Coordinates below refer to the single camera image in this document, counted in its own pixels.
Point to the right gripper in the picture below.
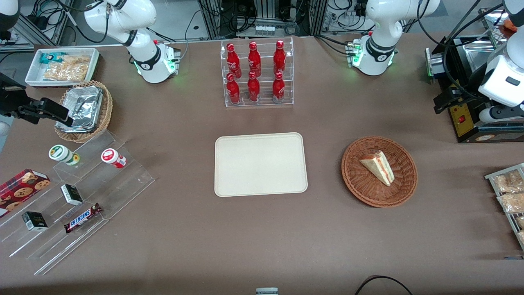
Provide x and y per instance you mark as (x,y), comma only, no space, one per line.
(9,102)

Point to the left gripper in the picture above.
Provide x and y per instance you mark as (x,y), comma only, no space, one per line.
(466,91)

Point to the triangular sandwich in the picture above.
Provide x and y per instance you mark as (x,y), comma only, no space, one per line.
(378,166)

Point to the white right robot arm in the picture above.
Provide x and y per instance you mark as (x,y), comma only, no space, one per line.
(123,20)

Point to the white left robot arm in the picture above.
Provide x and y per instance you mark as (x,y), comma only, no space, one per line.
(380,24)

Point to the small light wicker basket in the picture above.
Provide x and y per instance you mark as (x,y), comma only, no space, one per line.
(107,110)

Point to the large brown wicker basket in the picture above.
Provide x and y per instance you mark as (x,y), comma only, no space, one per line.
(360,184)

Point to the beige plastic tray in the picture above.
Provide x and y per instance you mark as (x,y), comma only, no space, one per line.
(260,164)

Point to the black food warmer machine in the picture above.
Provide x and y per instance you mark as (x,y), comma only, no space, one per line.
(464,123)

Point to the white plastic bin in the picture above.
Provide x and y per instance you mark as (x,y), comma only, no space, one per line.
(32,76)

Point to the aluminium foil container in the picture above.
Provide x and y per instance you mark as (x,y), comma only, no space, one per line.
(84,106)

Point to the clear bag of chips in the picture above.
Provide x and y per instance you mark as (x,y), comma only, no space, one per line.
(77,60)
(65,73)

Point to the green capped yogurt bottle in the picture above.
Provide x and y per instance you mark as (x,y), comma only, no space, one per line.
(61,153)

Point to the steel warmer pan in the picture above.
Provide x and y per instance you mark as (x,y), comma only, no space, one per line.
(477,57)

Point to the teal snack packet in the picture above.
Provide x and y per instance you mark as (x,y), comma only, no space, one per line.
(49,57)

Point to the red cookie box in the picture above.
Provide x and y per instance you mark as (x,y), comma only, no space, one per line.
(20,190)

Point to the red capped yogurt bottle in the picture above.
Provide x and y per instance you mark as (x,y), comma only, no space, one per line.
(111,157)

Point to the small black carton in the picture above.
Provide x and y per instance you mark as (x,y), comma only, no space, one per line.
(35,221)
(71,194)

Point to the red fried skewer food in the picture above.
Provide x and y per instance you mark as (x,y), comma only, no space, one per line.
(511,24)

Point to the clear bag of snacks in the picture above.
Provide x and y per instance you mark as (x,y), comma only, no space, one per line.
(507,182)
(520,222)
(511,203)
(521,237)

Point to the clear acrylic step stand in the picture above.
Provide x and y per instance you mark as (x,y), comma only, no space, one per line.
(123,188)

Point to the Snickers chocolate bar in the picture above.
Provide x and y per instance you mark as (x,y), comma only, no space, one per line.
(82,218)

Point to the red cola bottle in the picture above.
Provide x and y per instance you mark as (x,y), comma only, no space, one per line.
(232,59)
(254,59)
(253,88)
(233,90)
(279,57)
(278,88)

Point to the clear acrylic bottle rack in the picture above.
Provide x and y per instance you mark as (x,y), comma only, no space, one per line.
(266,102)

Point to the white power strip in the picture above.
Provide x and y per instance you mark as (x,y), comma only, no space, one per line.
(265,30)

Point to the small grey device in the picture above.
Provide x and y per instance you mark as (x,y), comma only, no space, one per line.
(267,291)

